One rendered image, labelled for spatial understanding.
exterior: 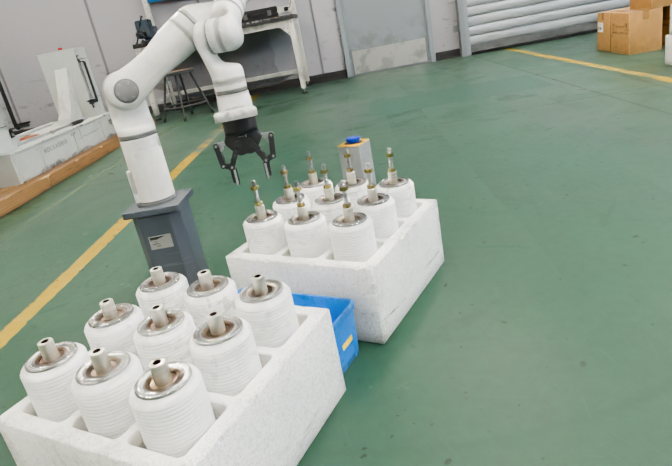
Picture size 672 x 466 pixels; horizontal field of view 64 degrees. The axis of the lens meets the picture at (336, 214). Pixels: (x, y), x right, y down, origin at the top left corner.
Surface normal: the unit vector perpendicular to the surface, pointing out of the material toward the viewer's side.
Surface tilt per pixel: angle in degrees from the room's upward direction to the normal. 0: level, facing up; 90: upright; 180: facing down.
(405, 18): 90
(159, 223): 94
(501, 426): 0
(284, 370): 90
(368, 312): 90
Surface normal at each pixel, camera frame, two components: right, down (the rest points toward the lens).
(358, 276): -0.48, 0.38
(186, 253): 0.69, 0.13
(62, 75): -0.07, -0.03
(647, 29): -0.03, 0.35
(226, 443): 0.88, 0.00
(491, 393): -0.18, -0.92
